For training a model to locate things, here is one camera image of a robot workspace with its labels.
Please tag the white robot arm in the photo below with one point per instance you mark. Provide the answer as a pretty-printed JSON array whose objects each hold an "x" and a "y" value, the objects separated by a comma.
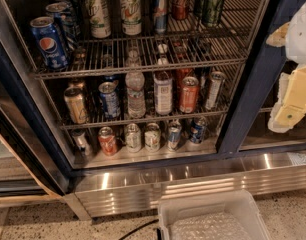
[{"x": 292, "y": 36}]

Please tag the silver slim can middle shelf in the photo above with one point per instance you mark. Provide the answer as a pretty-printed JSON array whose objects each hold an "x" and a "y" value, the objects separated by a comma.
[{"x": 215, "y": 83}]

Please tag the blue Pepsi can bottom shelf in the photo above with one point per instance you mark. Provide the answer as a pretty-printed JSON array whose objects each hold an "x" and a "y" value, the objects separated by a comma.
[{"x": 197, "y": 129}]

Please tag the orange red can middle shelf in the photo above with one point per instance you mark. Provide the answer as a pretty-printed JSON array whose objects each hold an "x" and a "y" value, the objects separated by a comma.
[{"x": 189, "y": 94}]

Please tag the blue silver can bottom shelf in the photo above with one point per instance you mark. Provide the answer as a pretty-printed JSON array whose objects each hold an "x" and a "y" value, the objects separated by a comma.
[{"x": 174, "y": 135}]

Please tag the white green can bottom shelf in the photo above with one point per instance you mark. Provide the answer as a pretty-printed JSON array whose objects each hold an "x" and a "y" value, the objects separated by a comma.
[{"x": 152, "y": 137}]

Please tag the red Coca-Cola can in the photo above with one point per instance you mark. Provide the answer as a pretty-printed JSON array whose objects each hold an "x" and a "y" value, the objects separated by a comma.
[{"x": 179, "y": 9}]

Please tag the silver blue energy drink can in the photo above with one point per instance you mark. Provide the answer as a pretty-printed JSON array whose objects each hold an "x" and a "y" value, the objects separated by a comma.
[{"x": 160, "y": 15}]

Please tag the blue can middle shelf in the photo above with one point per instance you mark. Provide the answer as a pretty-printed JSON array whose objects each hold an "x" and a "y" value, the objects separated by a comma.
[{"x": 110, "y": 99}]

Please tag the right white green soda can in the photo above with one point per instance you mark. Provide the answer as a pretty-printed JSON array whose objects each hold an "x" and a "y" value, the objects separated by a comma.
[{"x": 131, "y": 18}]

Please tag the white green soda can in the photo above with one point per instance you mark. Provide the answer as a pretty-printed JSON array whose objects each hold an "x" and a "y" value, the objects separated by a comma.
[
  {"x": 131, "y": 18},
  {"x": 99, "y": 19}
]

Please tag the red can bottom shelf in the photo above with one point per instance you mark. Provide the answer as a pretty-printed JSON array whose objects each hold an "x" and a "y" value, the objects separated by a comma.
[{"x": 107, "y": 140}]

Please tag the dark silver can bottom left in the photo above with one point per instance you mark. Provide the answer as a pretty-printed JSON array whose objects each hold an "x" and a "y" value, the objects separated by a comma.
[{"x": 79, "y": 136}]

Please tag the left white green soda can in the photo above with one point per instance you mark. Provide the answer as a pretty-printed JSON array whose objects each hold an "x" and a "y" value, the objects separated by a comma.
[{"x": 99, "y": 19}]

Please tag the gold can middle shelf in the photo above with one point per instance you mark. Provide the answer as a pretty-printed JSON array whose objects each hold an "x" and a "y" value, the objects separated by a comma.
[{"x": 75, "y": 102}]

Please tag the front blue Pepsi can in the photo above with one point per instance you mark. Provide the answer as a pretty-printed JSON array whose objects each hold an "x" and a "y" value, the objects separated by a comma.
[{"x": 50, "y": 42}]

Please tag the open fridge glass door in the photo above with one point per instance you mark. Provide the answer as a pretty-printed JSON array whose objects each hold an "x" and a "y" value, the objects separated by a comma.
[{"x": 29, "y": 171}]

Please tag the white plastic bin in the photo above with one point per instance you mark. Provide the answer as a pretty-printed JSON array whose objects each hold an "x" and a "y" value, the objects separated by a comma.
[{"x": 224, "y": 216}]

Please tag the white labelled bottle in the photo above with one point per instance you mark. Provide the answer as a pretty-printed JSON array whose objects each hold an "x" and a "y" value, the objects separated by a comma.
[{"x": 163, "y": 90}]

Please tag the clear water bottle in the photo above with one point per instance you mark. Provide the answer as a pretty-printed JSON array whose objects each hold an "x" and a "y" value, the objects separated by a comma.
[{"x": 135, "y": 81}]

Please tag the middle wire shelf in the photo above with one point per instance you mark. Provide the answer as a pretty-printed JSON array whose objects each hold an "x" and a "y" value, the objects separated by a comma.
[{"x": 231, "y": 71}]

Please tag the wire shelf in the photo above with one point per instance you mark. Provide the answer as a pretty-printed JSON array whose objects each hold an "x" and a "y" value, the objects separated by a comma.
[
  {"x": 231, "y": 71},
  {"x": 187, "y": 43}
]

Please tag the top wire shelf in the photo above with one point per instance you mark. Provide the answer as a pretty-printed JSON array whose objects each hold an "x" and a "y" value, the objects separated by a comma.
[{"x": 187, "y": 43}]

